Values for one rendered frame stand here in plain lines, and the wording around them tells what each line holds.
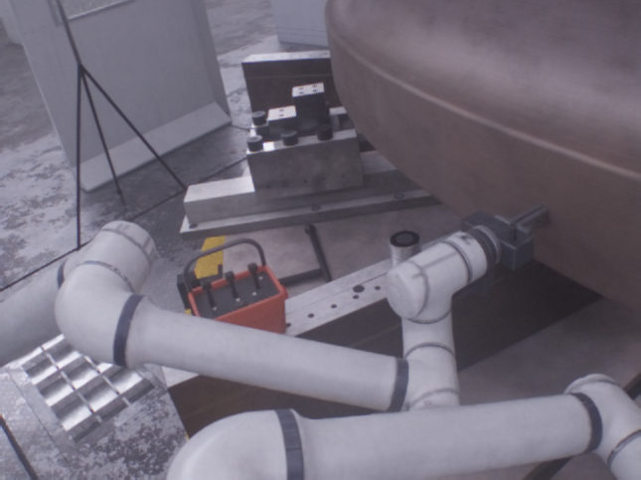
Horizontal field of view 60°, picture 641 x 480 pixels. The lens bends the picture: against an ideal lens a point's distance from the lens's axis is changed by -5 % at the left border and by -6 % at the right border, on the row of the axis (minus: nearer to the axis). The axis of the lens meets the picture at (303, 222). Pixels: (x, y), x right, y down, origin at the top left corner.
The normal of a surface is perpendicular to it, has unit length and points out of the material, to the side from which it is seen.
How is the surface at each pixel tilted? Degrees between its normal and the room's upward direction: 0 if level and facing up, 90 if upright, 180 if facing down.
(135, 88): 90
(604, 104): 50
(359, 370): 33
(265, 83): 90
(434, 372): 19
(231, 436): 14
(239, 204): 72
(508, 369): 0
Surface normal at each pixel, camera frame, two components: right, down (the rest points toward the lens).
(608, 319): -0.17, -0.84
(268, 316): 0.39, 0.55
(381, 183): -0.04, 0.23
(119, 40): 0.67, 0.29
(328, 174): 0.00, 0.52
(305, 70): -0.37, 0.54
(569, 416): 0.22, -0.57
